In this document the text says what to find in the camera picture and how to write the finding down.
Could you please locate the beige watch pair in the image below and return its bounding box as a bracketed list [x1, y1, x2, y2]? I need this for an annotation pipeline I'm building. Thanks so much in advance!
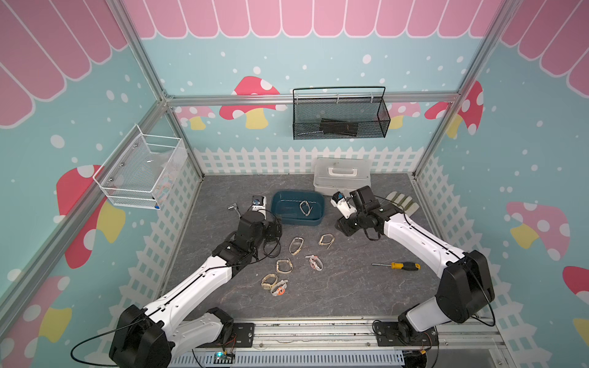
[318, 233, 335, 249]
[299, 200, 313, 217]

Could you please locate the pink white watch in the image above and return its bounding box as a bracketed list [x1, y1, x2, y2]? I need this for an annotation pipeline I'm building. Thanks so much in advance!
[306, 255, 325, 271]

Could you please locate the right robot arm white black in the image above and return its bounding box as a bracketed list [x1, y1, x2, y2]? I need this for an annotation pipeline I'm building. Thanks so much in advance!
[331, 186, 495, 343]

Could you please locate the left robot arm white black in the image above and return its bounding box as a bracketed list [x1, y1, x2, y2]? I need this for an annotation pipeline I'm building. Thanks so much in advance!
[108, 210, 282, 367]

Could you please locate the teal plastic storage box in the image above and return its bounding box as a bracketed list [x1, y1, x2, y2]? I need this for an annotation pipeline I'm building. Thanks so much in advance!
[271, 190, 325, 226]

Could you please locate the grey work glove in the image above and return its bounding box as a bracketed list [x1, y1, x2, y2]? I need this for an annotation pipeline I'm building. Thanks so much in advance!
[386, 191, 420, 216]

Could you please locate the yellow black screwdriver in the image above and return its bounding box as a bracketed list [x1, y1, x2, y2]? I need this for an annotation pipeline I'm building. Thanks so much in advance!
[371, 262, 421, 271]

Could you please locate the black item inside mesh basket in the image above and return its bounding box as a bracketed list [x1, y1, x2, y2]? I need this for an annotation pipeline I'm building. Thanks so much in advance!
[319, 119, 358, 136]

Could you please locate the green circuit board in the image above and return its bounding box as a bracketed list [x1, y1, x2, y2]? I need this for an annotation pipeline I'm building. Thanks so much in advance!
[212, 351, 236, 365]

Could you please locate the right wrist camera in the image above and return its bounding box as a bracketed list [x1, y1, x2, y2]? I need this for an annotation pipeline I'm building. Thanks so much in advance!
[331, 192, 357, 219]

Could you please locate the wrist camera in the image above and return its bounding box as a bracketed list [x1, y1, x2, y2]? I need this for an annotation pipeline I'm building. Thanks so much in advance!
[251, 196, 267, 215]
[331, 192, 357, 219]

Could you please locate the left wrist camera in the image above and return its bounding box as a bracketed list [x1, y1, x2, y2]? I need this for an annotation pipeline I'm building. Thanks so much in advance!
[251, 196, 267, 215]

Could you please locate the white plastic toolbox with handle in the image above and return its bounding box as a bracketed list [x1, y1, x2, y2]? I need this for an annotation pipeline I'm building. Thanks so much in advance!
[313, 157, 371, 197]

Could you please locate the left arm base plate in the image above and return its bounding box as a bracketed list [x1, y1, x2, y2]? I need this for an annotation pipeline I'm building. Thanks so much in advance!
[199, 323, 256, 350]

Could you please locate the black wire mesh basket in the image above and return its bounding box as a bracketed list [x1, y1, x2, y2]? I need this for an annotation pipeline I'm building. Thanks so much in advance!
[291, 86, 391, 140]

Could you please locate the aluminium rail frame front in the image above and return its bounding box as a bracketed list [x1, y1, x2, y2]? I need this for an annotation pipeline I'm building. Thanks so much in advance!
[123, 315, 505, 355]

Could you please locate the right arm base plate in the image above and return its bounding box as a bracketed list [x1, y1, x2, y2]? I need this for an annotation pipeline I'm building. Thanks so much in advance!
[372, 320, 439, 348]

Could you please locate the grey slotted cable duct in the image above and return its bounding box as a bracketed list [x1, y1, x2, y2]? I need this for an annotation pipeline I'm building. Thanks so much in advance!
[170, 351, 406, 367]

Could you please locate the white wire mesh basket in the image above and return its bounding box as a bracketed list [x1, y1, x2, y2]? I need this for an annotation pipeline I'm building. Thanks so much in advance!
[93, 125, 188, 210]

